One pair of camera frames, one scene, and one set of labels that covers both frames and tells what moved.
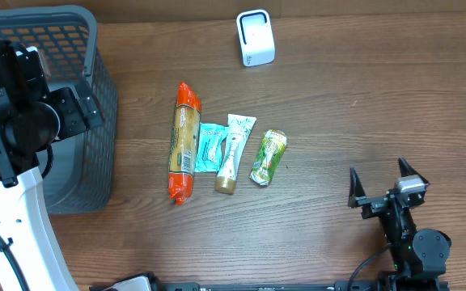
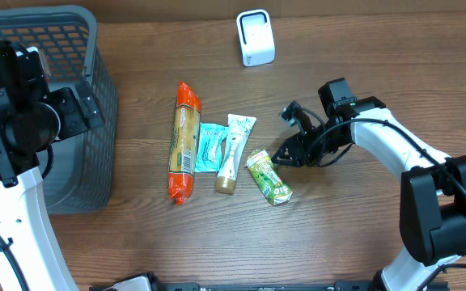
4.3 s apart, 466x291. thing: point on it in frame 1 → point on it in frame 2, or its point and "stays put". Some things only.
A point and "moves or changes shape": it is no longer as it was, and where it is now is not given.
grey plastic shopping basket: x=81 y=175 stays put
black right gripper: x=374 y=202 → x=300 y=149
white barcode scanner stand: x=256 y=36 stays put
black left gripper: x=81 y=107 stays put
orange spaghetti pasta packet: x=184 y=141 stays put
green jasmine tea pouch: x=269 y=157 moves or changes shape
